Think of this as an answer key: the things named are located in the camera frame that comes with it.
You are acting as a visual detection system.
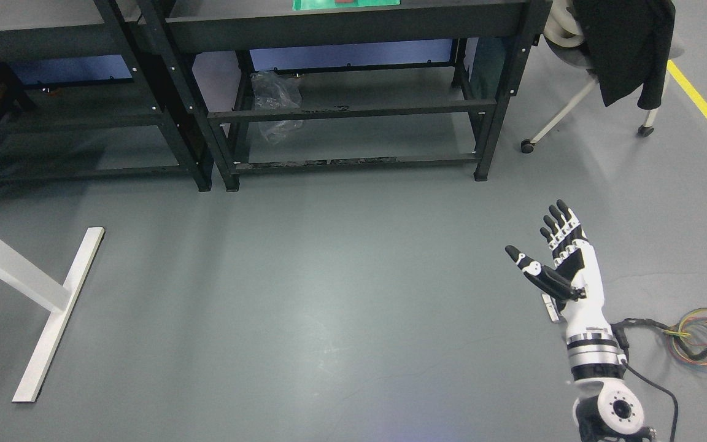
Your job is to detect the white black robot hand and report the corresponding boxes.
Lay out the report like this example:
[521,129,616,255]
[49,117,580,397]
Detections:
[504,200,612,339]

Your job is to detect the black metal shelf rack right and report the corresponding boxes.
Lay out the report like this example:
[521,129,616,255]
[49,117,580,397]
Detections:
[139,1,552,192]

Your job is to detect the black metal shelf rack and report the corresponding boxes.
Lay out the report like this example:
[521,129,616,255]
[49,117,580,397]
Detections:
[0,1,214,192]
[139,1,552,192]

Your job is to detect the green plastic tray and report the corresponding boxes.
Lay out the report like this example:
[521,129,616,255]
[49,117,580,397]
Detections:
[292,0,402,11]

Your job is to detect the black metal shelf rack left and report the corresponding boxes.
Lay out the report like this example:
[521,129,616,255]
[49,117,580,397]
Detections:
[0,1,214,192]

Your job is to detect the black jacket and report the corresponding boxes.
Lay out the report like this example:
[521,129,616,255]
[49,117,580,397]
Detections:
[573,1,676,111]

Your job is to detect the clear plastic bag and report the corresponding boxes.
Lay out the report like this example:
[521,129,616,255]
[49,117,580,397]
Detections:
[250,71,304,144]

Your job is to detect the white table with leg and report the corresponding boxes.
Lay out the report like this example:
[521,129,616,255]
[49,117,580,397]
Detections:
[0,227,106,403]

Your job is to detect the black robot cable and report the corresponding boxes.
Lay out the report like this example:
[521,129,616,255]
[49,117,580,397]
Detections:
[612,317,679,442]

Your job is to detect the coiled coloured wires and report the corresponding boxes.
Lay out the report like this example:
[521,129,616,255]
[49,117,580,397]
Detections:
[666,307,707,373]

